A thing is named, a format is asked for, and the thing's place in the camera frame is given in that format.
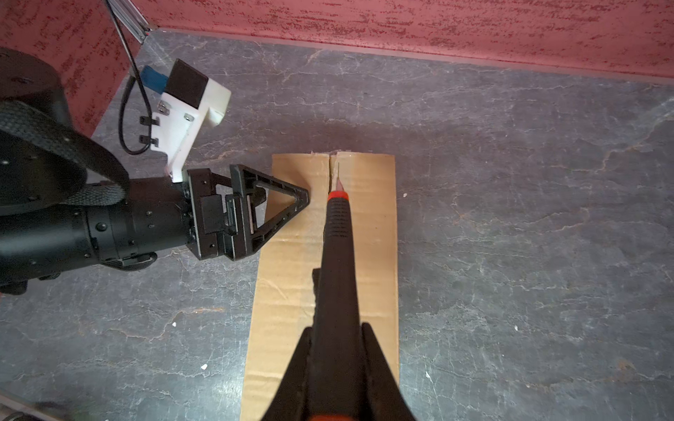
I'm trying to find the left aluminium corner post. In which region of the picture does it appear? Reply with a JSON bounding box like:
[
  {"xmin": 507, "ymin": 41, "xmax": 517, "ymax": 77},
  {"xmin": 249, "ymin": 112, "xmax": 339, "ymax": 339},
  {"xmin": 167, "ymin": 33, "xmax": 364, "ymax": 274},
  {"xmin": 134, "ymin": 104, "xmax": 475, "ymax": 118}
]
[{"xmin": 108, "ymin": 0, "xmax": 156, "ymax": 44}]

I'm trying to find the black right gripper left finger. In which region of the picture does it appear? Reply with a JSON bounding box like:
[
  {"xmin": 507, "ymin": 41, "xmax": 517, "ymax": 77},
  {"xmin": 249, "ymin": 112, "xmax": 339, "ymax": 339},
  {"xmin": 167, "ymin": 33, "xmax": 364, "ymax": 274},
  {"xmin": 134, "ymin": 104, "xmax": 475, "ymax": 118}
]
[{"xmin": 262, "ymin": 327, "xmax": 312, "ymax": 421}]

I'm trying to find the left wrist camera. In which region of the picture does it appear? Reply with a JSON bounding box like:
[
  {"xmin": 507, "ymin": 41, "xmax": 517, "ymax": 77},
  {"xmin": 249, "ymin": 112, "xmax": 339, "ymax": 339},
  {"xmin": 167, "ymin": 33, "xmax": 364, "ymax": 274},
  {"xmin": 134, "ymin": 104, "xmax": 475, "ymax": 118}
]
[{"xmin": 141, "ymin": 59, "xmax": 232, "ymax": 183}]

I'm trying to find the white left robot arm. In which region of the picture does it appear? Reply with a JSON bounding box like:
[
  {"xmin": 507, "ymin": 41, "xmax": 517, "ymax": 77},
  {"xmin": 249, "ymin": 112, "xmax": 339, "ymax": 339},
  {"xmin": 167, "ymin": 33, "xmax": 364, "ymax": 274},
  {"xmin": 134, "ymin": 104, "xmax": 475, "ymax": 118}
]
[{"xmin": 1, "ymin": 48, "xmax": 310, "ymax": 295}]

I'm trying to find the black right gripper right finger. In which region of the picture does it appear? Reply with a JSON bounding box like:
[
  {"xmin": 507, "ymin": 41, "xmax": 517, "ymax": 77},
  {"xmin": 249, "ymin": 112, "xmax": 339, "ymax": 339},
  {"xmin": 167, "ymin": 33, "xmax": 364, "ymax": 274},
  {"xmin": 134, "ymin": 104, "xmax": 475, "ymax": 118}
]
[{"xmin": 362, "ymin": 323, "xmax": 415, "ymax": 421}]

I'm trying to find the red black utility knife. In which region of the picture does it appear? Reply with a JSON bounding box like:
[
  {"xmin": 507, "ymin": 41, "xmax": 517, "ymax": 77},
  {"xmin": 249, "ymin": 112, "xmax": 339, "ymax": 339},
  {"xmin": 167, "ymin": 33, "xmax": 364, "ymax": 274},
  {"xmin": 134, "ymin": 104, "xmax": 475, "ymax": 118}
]
[{"xmin": 306, "ymin": 176, "xmax": 364, "ymax": 420}]

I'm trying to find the brown cardboard express box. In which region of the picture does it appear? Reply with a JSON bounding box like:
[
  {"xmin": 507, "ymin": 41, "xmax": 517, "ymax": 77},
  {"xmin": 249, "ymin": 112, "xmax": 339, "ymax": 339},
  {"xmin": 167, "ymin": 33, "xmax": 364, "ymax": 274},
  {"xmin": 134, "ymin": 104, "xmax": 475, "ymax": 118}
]
[{"xmin": 240, "ymin": 152, "xmax": 399, "ymax": 420}]

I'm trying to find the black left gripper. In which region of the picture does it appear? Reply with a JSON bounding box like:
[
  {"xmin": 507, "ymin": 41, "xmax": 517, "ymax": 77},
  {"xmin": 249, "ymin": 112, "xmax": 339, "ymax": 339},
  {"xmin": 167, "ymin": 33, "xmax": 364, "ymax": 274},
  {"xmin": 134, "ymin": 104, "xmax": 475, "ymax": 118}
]
[{"xmin": 78, "ymin": 165, "xmax": 310, "ymax": 263}]

